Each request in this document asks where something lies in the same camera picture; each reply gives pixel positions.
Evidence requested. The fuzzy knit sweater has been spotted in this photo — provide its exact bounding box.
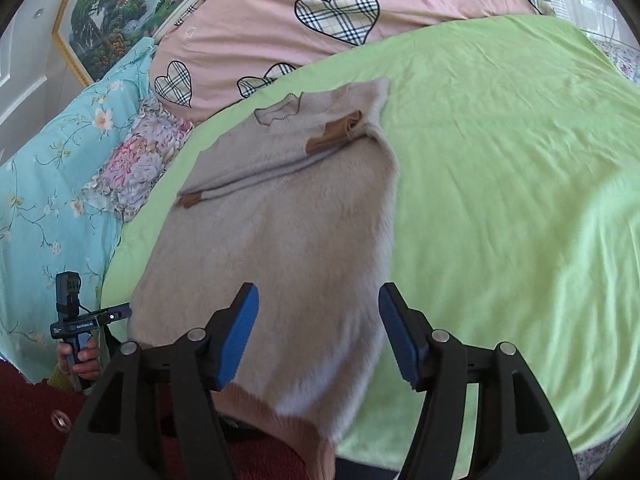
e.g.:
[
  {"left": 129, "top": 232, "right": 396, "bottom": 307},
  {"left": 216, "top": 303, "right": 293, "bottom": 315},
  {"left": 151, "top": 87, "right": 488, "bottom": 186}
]
[{"left": 125, "top": 77, "right": 401, "bottom": 480}]

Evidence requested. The framed landscape painting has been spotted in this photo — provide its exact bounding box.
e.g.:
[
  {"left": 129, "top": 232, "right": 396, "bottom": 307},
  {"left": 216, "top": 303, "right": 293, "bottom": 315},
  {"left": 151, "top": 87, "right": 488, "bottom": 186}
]
[{"left": 52, "top": 0, "right": 246, "bottom": 86}]

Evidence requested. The person's left hand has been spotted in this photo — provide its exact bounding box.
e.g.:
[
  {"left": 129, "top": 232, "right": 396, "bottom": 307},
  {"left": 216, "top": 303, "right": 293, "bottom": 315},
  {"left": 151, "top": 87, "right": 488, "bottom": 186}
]
[{"left": 57, "top": 337, "right": 103, "bottom": 383}]

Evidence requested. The person's left forearm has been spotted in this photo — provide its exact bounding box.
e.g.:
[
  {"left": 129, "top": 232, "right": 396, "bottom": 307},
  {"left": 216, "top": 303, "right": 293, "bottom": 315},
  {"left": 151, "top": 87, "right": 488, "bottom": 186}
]
[{"left": 47, "top": 359, "right": 77, "bottom": 392}]

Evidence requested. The green bed sheet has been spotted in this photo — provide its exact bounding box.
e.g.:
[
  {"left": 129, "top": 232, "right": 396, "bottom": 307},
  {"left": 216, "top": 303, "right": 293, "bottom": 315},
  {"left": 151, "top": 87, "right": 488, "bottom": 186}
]
[{"left": 100, "top": 15, "right": 640, "bottom": 471}]

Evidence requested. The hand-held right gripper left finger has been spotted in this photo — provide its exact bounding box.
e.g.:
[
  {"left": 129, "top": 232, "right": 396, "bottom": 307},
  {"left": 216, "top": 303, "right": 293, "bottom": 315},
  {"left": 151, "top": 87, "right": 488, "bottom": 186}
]
[{"left": 55, "top": 282, "right": 261, "bottom": 480}]

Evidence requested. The small-flower print bed sheet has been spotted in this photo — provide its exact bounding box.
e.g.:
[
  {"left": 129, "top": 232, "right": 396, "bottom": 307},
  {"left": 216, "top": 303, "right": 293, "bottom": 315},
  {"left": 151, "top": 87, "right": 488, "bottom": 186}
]
[{"left": 585, "top": 30, "right": 640, "bottom": 86}]

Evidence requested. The white door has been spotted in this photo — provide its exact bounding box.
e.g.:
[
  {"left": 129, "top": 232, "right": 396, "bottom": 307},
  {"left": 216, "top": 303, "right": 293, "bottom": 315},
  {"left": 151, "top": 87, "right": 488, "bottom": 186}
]
[{"left": 0, "top": 0, "right": 66, "bottom": 161}]

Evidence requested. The blue floral bed sheet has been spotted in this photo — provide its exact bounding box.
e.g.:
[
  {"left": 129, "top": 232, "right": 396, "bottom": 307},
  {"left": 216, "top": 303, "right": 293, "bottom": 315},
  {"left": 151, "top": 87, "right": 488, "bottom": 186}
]
[{"left": 0, "top": 37, "right": 156, "bottom": 386}]

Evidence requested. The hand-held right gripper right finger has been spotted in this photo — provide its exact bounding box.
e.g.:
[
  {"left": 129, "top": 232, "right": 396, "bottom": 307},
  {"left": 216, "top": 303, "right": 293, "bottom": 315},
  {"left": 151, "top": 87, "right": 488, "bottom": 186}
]
[{"left": 377, "top": 282, "right": 581, "bottom": 480}]

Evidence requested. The floral ruffled pillow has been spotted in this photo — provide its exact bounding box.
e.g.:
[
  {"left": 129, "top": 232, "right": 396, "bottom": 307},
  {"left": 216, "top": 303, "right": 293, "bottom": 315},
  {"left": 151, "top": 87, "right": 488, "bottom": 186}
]
[{"left": 82, "top": 97, "right": 196, "bottom": 223}]

